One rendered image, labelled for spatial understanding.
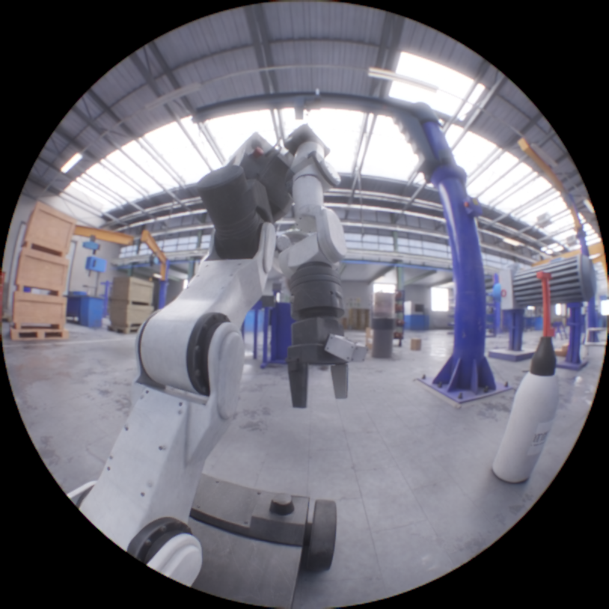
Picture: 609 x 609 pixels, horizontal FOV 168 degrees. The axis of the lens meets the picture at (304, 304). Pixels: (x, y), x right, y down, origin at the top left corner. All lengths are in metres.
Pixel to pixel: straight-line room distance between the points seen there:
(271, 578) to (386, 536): 0.38
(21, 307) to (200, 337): 4.01
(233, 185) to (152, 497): 0.54
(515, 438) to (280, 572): 0.81
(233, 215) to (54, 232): 4.17
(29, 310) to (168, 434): 4.01
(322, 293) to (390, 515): 0.71
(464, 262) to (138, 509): 2.13
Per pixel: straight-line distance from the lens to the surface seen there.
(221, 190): 0.46
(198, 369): 0.31
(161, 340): 0.34
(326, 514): 0.51
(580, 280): 3.36
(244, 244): 0.53
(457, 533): 0.80
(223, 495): 0.56
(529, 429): 0.91
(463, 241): 2.05
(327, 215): 0.38
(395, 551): 0.71
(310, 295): 0.30
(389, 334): 3.44
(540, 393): 0.88
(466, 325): 1.93
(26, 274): 4.24
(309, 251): 0.35
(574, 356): 3.64
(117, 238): 7.59
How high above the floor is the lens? 0.61
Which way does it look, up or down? 4 degrees up
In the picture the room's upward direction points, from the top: 2 degrees clockwise
